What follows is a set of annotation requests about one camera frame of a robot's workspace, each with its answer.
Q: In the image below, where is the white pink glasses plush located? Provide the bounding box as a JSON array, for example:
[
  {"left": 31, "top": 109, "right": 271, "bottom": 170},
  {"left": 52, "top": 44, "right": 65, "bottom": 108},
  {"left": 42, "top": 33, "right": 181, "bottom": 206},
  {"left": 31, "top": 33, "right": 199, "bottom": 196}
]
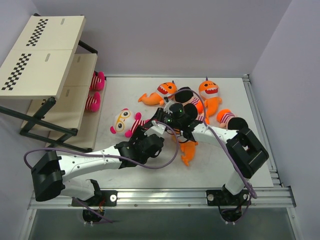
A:
[
  {"left": 85, "top": 92, "right": 101, "bottom": 113},
  {"left": 109, "top": 108, "right": 149, "bottom": 138}
]

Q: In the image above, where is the orange shark plush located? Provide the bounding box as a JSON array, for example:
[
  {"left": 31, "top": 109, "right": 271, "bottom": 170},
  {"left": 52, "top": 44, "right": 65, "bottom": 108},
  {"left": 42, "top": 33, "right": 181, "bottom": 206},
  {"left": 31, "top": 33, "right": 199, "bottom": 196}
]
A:
[
  {"left": 179, "top": 141, "right": 198, "bottom": 167},
  {"left": 198, "top": 77, "right": 222, "bottom": 124},
  {"left": 138, "top": 80, "right": 177, "bottom": 106}
]

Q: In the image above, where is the black haired doll plush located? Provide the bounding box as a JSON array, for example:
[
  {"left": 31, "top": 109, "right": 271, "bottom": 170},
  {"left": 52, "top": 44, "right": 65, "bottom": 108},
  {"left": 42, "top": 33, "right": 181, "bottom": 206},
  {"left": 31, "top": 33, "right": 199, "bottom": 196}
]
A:
[
  {"left": 216, "top": 108, "right": 249, "bottom": 130},
  {"left": 174, "top": 86, "right": 204, "bottom": 114},
  {"left": 183, "top": 103, "right": 210, "bottom": 124}
]

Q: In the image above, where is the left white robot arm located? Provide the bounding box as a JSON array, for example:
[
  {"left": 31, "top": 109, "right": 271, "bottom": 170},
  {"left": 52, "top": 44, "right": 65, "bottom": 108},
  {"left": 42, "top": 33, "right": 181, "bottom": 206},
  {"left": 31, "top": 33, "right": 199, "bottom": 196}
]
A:
[{"left": 31, "top": 124, "right": 166, "bottom": 206}]

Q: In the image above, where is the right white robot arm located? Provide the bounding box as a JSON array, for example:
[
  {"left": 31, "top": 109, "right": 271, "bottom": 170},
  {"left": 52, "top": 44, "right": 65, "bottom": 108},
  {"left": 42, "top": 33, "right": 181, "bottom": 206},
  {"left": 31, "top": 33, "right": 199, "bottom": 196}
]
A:
[{"left": 151, "top": 103, "right": 269, "bottom": 205}]

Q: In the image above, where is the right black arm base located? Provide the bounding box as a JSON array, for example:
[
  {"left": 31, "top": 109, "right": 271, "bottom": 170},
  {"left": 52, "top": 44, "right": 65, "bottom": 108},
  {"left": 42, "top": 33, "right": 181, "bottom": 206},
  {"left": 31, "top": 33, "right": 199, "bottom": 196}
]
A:
[{"left": 205, "top": 187, "right": 251, "bottom": 225}]

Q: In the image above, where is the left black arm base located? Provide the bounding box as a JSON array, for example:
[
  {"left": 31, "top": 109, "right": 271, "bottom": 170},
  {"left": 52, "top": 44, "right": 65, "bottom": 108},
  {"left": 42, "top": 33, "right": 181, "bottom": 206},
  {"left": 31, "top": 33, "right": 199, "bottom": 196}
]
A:
[{"left": 71, "top": 190, "right": 118, "bottom": 226}]

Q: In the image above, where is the white pink plush on shelf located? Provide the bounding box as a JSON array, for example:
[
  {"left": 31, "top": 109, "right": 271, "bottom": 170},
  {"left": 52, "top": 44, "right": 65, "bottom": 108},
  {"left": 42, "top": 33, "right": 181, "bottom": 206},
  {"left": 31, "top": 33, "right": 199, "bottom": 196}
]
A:
[{"left": 89, "top": 71, "right": 106, "bottom": 91}]

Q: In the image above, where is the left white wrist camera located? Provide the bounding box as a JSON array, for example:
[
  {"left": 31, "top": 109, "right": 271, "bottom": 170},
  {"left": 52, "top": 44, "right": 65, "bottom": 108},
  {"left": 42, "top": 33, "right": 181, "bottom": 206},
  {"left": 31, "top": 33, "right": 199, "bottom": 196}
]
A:
[{"left": 144, "top": 120, "right": 166, "bottom": 137}]

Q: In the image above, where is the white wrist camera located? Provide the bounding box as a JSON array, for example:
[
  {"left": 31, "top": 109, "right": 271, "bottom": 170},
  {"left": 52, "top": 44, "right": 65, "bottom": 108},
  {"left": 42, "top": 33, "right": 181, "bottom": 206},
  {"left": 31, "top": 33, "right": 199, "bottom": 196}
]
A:
[
  {"left": 144, "top": 120, "right": 166, "bottom": 137},
  {"left": 163, "top": 97, "right": 175, "bottom": 108}
]

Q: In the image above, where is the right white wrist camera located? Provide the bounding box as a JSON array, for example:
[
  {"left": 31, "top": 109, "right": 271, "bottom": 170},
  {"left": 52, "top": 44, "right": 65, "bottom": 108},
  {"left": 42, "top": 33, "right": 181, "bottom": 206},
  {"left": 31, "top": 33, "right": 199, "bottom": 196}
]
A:
[{"left": 163, "top": 97, "right": 175, "bottom": 108}]

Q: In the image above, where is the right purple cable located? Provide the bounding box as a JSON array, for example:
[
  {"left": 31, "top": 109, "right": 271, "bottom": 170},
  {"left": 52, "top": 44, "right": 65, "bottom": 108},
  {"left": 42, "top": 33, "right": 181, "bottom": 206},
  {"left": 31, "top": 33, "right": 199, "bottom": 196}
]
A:
[{"left": 172, "top": 89, "right": 258, "bottom": 223}]

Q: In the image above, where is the cream tiered shelf black frame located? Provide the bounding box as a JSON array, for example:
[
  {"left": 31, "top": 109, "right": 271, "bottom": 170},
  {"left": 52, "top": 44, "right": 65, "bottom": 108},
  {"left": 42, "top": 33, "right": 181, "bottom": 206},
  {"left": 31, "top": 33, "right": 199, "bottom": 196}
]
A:
[{"left": 0, "top": 14, "right": 106, "bottom": 153}]

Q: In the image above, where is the aluminium table side rail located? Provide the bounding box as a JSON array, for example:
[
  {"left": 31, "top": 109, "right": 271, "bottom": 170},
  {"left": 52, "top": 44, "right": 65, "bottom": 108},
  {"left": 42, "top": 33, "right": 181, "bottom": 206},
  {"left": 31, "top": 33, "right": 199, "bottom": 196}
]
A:
[{"left": 242, "top": 74, "right": 285, "bottom": 188}]

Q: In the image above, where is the aluminium mounting rail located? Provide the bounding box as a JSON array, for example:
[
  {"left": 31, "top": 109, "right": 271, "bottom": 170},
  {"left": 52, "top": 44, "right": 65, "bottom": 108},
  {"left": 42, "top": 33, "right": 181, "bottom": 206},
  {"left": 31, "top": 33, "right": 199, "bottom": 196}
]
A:
[{"left": 27, "top": 186, "right": 297, "bottom": 210}]

